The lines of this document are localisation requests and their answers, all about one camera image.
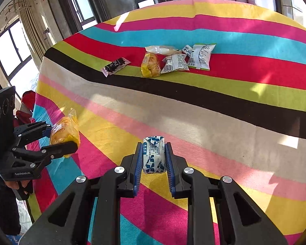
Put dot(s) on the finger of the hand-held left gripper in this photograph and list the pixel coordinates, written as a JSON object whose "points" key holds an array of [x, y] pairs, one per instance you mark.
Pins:
{"points": [[56, 150], [33, 130]]}

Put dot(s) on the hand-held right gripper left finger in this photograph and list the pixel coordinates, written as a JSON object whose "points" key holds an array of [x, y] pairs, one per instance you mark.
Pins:
{"points": [[137, 168]]}

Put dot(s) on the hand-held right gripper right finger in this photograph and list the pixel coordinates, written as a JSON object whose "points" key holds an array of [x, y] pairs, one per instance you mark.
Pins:
{"points": [[169, 173]]}

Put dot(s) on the white blue patterned snack packet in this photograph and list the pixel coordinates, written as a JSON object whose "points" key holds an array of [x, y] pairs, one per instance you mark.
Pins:
{"points": [[154, 158]]}

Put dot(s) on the yellow bread snack packet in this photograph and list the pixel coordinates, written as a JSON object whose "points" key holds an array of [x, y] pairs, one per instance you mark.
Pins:
{"points": [[63, 131], [150, 65]]}

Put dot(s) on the person's left hand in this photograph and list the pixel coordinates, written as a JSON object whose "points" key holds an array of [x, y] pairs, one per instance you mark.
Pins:
{"points": [[11, 184]]}

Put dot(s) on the red cloth item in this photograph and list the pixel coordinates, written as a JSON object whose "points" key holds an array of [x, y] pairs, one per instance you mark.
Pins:
{"points": [[25, 106]]}

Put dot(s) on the striped tablecloth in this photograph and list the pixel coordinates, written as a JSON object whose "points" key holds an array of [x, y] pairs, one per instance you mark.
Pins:
{"points": [[193, 107]]}

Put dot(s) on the person's dark clothing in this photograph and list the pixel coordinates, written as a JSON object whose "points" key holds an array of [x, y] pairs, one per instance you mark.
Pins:
{"points": [[3, 209]]}

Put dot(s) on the dark framed window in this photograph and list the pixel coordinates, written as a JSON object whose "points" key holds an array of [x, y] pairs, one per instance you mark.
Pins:
{"points": [[84, 5], [12, 53]]}

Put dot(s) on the pink black snack packet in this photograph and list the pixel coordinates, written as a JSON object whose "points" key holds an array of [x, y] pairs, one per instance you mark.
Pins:
{"points": [[116, 66]]}

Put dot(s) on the beige radiator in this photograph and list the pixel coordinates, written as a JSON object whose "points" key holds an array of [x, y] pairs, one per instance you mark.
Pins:
{"points": [[29, 23]]}

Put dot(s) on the white printed snack packet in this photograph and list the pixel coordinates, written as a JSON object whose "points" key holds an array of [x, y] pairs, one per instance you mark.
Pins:
{"points": [[174, 63]]}

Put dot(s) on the clear white snack packet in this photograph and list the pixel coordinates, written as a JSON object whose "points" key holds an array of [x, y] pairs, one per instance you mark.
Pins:
{"points": [[163, 49]]}

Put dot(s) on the green snack packet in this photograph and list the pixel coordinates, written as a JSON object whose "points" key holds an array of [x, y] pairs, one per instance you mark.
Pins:
{"points": [[202, 56]]}

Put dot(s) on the small white blue snack packet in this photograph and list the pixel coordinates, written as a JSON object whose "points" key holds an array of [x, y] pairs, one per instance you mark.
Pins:
{"points": [[188, 51]]}

